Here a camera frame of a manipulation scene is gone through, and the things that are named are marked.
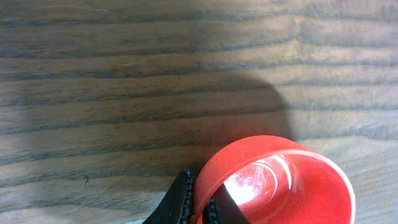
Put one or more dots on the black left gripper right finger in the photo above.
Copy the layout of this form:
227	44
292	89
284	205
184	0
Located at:
222	209

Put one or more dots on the red plastic measuring scoop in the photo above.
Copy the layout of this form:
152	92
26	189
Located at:
275	180

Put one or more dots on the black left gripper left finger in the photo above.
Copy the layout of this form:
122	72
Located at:
176	206

